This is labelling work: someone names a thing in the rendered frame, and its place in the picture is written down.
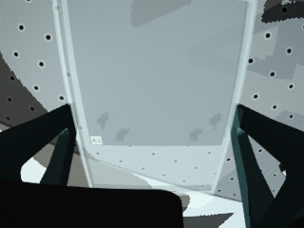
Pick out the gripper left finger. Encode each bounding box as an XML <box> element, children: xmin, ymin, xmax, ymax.
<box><xmin>0</xmin><ymin>104</ymin><xmax>77</xmax><ymax>186</ymax></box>

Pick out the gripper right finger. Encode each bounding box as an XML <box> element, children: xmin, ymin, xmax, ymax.
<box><xmin>230</xmin><ymin>104</ymin><xmax>304</xmax><ymax>228</ymax></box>

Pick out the grey perforated base plate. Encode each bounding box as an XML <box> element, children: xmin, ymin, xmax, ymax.
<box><xmin>0</xmin><ymin>0</ymin><xmax>304</xmax><ymax>203</ymax></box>

